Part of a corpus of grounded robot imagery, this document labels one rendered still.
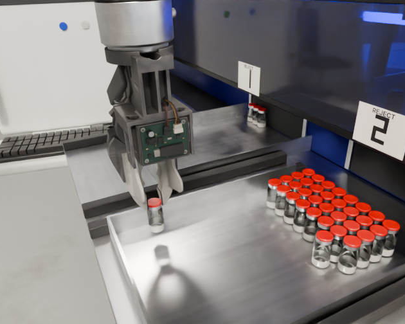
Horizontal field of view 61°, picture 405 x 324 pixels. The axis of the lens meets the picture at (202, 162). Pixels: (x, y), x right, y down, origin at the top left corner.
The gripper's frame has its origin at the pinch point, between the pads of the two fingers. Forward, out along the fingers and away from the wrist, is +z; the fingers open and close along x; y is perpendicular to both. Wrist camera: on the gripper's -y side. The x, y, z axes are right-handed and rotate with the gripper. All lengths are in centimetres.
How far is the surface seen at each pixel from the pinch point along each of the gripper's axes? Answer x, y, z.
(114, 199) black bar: -3.7, -10.1, 5.5
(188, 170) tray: 10.3, -11.9, 4.8
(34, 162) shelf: -16, -53, 15
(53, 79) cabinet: -6, -74, -1
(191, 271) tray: 1.7, 8.5, 7.2
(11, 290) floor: -44, -100, 95
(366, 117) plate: 31.2, 6.5, -7.3
